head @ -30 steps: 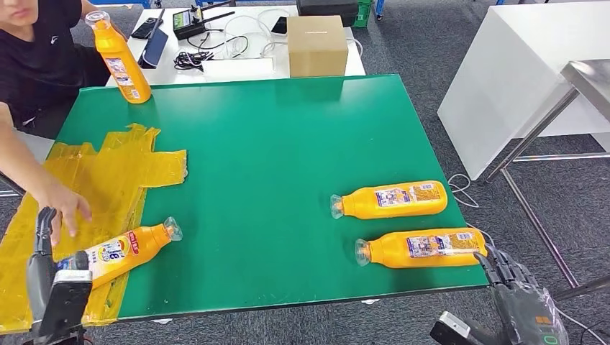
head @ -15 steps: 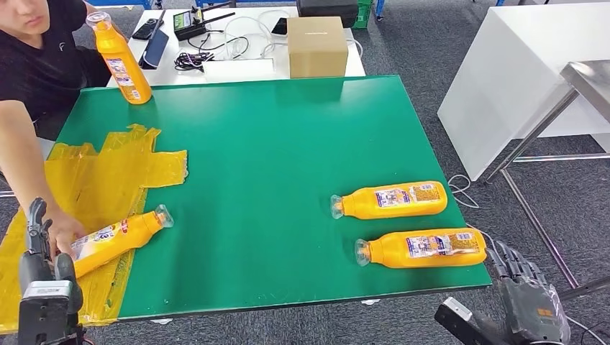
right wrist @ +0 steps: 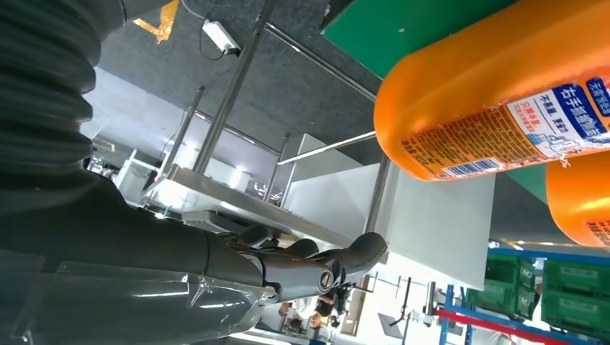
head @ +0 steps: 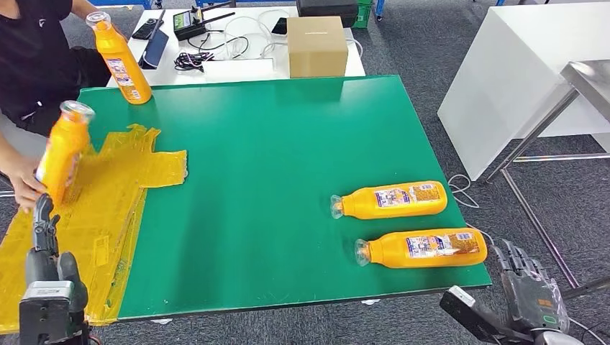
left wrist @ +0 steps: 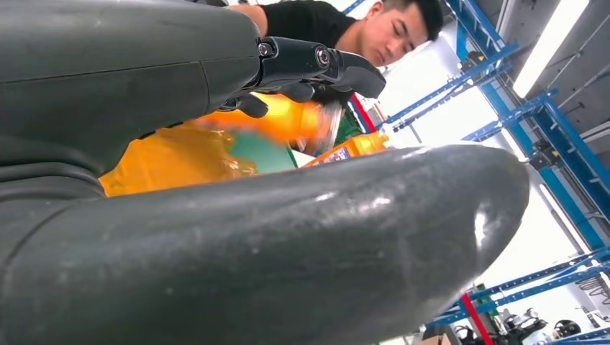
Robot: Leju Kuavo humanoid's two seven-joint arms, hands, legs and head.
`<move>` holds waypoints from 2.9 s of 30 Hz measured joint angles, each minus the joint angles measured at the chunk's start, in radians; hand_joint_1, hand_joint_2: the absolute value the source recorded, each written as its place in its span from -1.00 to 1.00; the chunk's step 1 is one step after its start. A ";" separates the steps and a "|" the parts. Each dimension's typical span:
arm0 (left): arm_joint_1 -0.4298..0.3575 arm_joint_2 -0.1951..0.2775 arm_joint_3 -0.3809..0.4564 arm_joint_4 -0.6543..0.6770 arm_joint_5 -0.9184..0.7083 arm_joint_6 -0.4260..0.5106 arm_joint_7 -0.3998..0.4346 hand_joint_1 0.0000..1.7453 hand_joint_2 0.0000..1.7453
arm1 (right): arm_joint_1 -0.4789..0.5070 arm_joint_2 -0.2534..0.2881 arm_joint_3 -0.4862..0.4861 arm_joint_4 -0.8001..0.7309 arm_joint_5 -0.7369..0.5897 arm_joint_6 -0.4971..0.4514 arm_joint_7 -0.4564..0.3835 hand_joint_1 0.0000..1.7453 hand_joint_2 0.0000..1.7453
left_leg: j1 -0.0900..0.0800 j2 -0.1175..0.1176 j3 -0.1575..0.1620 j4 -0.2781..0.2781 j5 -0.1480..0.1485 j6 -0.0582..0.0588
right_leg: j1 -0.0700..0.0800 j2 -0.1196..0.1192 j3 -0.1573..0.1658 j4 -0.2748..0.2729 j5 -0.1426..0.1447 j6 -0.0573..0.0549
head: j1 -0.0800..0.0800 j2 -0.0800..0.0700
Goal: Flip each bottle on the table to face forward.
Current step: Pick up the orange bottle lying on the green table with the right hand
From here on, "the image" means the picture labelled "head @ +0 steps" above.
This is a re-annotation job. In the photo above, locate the person's right hand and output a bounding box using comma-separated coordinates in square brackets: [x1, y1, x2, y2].
[6, 162, 49, 213]

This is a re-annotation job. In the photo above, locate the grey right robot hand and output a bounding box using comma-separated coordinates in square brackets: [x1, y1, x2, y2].
[493, 239, 570, 334]

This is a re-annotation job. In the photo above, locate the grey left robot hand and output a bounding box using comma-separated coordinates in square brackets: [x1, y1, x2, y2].
[26, 193, 89, 313]

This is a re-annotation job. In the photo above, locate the orange detergent bottle clear cap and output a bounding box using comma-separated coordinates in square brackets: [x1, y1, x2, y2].
[329, 180, 449, 221]
[35, 100, 96, 206]
[354, 228, 489, 270]
[86, 11, 153, 106]

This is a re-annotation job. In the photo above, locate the black phone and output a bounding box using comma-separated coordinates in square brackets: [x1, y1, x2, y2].
[131, 18, 158, 41]

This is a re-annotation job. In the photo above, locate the white bench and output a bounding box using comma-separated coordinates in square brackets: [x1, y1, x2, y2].
[0, 114, 51, 197]

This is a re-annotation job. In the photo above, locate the yellow tape patch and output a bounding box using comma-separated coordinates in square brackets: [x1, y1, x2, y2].
[0, 124, 188, 334]

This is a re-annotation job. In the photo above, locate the person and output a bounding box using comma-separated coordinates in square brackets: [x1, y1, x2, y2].
[0, 0, 113, 213]

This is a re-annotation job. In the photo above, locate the white table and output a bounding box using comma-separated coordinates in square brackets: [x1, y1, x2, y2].
[105, 5, 366, 89]

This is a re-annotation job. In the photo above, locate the dark blue tablet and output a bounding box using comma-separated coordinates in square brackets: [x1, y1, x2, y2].
[138, 9, 170, 71]

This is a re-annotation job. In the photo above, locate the steel table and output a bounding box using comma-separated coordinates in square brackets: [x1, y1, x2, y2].
[486, 59, 610, 302]

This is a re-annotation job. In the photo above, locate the white cabinet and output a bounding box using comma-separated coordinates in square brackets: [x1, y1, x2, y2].
[437, 0, 610, 182]

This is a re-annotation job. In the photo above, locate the black device with antennas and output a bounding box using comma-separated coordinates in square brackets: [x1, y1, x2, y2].
[172, 0, 237, 42]

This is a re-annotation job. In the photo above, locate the brown cardboard box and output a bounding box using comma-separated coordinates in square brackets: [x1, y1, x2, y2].
[286, 17, 349, 80]

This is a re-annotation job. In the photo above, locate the green crate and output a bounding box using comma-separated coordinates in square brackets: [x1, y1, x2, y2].
[353, 0, 375, 29]

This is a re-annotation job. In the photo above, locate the black case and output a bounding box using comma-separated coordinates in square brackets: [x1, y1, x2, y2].
[295, 0, 359, 29]

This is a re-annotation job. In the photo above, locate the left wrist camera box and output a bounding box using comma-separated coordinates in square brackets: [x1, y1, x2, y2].
[19, 280, 78, 345]

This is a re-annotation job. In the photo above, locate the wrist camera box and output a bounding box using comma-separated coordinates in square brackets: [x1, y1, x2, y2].
[439, 285, 525, 345]
[19, 280, 78, 345]

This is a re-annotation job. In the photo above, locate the white floor cable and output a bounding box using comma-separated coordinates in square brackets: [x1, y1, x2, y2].
[447, 173, 610, 345]

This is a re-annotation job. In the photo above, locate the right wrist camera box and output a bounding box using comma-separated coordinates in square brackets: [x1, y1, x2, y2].
[439, 285, 525, 345]

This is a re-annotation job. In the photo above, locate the black cable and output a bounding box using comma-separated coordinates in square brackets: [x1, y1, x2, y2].
[173, 29, 250, 73]

